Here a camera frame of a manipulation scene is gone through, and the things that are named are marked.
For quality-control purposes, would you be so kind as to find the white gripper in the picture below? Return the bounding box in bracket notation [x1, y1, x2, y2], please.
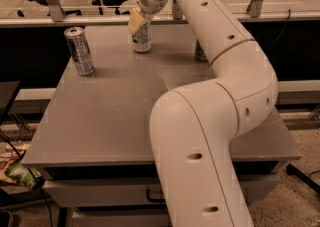
[128, 0, 168, 35]

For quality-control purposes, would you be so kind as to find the white 7up can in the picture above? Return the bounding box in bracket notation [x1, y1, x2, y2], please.
[132, 22, 152, 53]

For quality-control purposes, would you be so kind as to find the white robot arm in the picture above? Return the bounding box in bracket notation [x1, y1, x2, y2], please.
[129, 0, 278, 227]

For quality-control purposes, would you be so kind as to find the silver slim can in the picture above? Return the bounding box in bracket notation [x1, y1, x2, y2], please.
[64, 27, 94, 76]

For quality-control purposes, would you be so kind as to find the green soda can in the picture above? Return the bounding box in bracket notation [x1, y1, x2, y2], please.
[195, 41, 207, 62]

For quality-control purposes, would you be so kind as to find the black side table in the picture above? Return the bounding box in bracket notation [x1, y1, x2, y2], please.
[0, 81, 20, 125]

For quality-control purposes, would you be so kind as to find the grey cabinet top drawer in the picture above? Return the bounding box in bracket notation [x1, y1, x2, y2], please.
[44, 174, 280, 208]

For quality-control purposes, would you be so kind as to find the brown snack bag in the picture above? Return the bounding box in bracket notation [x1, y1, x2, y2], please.
[0, 144, 28, 184]

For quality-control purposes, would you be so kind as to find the green snack bag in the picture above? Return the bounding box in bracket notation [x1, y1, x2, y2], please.
[5, 162, 42, 189]

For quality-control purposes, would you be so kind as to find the black stand leg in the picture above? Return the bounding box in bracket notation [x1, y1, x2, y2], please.
[286, 164, 320, 195]

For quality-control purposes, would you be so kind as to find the black floor cable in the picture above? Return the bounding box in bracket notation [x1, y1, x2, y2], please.
[0, 129, 54, 227]

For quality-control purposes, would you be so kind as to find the black drawer handle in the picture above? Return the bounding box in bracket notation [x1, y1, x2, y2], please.
[146, 189, 165, 203]

